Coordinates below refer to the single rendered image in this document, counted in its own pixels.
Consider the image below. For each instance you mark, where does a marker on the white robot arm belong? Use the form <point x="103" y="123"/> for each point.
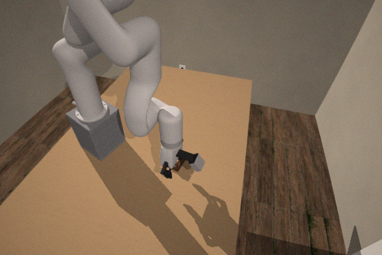
<point x="89" y="29"/>

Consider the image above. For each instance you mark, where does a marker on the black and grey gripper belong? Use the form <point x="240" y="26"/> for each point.
<point x="168" y="159"/>

